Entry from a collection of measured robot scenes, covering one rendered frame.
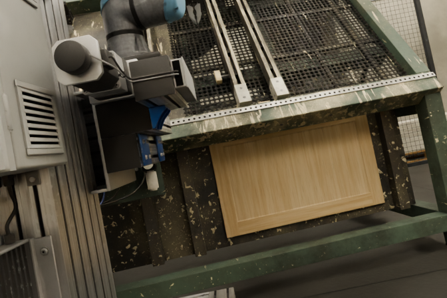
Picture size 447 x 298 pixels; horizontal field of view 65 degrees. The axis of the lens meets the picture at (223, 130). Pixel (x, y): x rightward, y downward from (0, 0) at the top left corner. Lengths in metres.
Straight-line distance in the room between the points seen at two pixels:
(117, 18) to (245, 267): 1.22
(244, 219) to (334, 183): 0.53
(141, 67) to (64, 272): 0.45
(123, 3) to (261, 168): 1.16
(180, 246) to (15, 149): 1.45
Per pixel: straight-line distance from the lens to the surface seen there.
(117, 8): 1.17
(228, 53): 2.02
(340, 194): 2.08
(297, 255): 1.82
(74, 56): 0.70
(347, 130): 2.09
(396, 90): 1.98
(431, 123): 2.07
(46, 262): 0.84
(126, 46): 1.12
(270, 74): 1.88
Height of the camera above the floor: 0.74
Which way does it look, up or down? 2 degrees up
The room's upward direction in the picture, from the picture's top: 11 degrees counter-clockwise
